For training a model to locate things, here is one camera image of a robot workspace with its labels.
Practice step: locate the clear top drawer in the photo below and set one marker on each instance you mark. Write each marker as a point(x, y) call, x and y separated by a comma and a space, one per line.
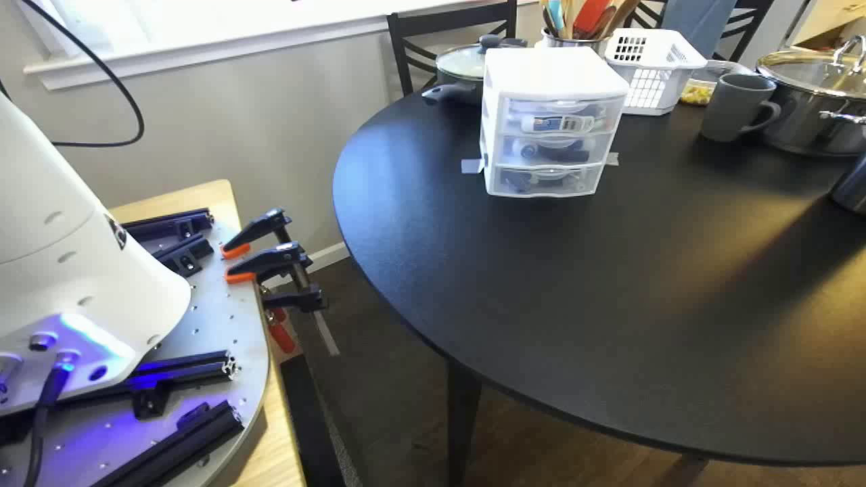
point(560, 115)

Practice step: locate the clear drawer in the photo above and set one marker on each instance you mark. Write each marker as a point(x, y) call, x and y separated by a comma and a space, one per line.
point(523, 150)
point(560, 115)
point(542, 180)

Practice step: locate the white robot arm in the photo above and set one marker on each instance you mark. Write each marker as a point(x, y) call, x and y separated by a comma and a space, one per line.
point(74, 283)

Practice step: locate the clear bottom drawer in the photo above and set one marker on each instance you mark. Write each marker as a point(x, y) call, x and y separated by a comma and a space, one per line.
point(542, 180)

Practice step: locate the clear middle drawer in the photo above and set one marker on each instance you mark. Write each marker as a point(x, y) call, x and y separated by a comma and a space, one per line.
point(523, 150)

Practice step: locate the white plastic drawer organizer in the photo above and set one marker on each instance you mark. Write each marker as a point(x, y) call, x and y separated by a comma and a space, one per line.
point(542, 75)

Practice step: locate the black orange clamp lower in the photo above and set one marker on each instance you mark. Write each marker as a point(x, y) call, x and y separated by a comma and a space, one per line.
point(268, 264)

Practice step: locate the black orange clamp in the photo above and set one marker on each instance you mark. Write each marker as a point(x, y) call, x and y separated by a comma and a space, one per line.
point(272, 223)
point(268, 264)

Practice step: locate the black orange clamp upper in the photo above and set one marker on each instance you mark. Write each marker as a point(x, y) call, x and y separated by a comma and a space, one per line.
point(272, 223)

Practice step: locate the frying pan with glass lid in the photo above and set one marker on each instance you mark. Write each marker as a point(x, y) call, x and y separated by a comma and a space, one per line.
point(460, 72)

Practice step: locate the black wooden chair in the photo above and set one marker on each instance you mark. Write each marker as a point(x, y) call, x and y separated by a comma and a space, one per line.
point(422, 37)

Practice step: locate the round black table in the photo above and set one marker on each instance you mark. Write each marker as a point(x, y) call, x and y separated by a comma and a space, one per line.
point(707, 299)

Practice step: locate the white plastic basket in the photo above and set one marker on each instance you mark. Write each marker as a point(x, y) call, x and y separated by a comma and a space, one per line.
point(656, 65)

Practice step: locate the gray ceramic mug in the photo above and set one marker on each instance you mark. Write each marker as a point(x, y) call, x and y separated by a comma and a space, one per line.
point(738, 104)

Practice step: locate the stainless steel pot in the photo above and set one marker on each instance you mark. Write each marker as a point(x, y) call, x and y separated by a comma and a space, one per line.
point(821, 100)

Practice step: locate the gray round robot base plate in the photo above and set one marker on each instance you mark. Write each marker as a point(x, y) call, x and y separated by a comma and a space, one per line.
point(208, 357)

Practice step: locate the black bracket on plate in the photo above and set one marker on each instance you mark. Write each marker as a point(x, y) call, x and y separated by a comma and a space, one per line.
point(180, 238)

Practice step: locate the black aluminum rail front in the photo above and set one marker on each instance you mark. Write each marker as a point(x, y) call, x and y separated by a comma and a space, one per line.
point(196, 436)

